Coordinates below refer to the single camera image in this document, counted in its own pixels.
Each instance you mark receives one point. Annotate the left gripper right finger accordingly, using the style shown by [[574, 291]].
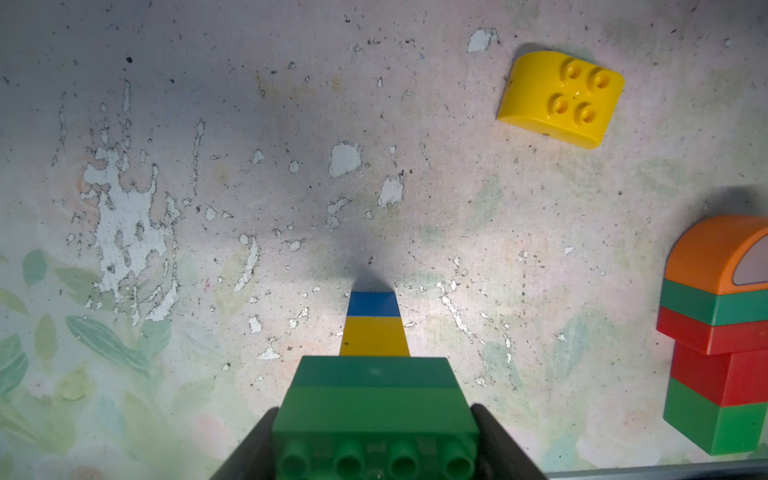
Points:
[[499, 456]]

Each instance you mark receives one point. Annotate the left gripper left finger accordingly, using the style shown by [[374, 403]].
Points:
[[253, 459]]

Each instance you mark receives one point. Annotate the long green lego brick back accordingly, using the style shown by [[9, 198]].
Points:
[[374, 433]]

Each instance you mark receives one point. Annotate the long green lego brick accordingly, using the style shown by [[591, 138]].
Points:
[[374, 433], [374, 372], [713, 309]]

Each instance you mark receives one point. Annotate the small yellow lego brick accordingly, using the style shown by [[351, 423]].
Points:
[[374, 336]]

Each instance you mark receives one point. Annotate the small blue lego brick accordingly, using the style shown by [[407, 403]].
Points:
[[373, 304]]

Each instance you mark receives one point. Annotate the small green lego brick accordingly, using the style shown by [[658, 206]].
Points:
[[717, 430]]

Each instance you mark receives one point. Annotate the small red lego brick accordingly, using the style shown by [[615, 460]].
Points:
[[730, 379]]

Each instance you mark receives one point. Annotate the long red lego brick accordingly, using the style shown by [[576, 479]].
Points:
[[712, 340]]

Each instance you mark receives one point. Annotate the long green lego brick front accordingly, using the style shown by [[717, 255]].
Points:
[[713, 309]]

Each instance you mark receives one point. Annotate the yellow rounded lego brick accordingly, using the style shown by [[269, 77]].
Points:
[[562, 97]]

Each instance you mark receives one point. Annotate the orange round lego piece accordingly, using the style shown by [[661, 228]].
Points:
[[724, 254]]

